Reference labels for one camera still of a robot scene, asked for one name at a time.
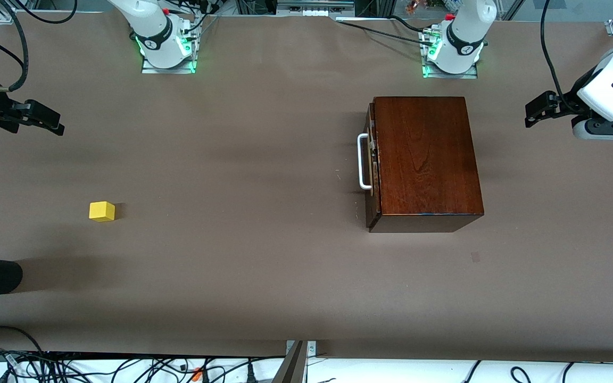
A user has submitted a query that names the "yellow cube block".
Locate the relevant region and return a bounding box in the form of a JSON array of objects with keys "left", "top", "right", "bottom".
[{"left": 89, "top": 201, "right": 116, "bottom": 222}]

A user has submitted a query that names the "wooden drawer with white handle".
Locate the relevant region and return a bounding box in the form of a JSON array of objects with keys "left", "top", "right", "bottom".
[{"left": 358, "top": 103, "right": 382, "bottom": 228}]

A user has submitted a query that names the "dark brown wooden cabinet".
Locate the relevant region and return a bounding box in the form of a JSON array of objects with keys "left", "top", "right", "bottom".
[{"left": 365, "top": 96, "right": 485, "bottom": 234}]

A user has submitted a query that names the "white power strip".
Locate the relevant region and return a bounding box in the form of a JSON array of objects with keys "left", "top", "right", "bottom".
[{"left": 276, "top": 0, "right": 355, "bottom": 18}]

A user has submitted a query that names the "white lower shelf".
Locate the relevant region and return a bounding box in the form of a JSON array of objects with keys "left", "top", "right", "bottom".
[{"left": 0, "top": 351, "right": 613, "bottom": 383}]

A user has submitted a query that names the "dark diagonal bar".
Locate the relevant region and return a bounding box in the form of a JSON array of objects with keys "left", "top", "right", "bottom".
[{"left": 272, "top": 340, "right": 307, "bottom": 383}]

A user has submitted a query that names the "black hanging cable loop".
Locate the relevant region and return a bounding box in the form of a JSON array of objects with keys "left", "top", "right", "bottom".
[{"left": 15, "top": 0, "right": 78, "bottom": 26}]

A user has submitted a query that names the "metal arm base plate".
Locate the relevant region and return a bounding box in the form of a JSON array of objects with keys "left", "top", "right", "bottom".
[
  {"left": 421, "top": 56, "right": 479, "bottom": 80},
  {"left": 141, "top": 51, "right": 197, "bottom": 74}
]

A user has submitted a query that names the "thin black table cable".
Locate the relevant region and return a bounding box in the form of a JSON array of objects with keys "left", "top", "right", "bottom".
[{"left": 336, "top": 19, "right": 430, "bottom": 44}]

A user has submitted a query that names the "small metal bracket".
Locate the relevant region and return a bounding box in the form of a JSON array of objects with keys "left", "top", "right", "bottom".
[{"left": 285, "top": 340, "right": 318, "bottom": 358}]

